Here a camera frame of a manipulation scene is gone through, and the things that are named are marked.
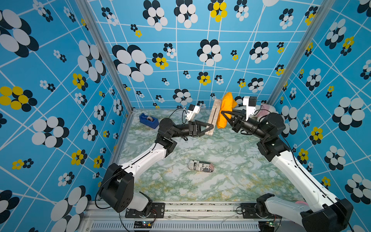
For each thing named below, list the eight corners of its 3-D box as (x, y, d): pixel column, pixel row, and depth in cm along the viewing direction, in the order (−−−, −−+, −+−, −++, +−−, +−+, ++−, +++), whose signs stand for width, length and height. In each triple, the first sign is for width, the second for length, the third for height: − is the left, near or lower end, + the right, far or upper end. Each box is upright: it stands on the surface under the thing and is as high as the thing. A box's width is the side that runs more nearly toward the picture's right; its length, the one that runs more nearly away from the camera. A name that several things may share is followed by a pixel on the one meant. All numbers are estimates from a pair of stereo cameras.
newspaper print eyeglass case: (187, 169, 90) (187, 166, 87) (189, 161, 93) (189, 158, 90) (212, 174, 88) (213, 172, 85) (213, 166, 91) (214, 163, 88)
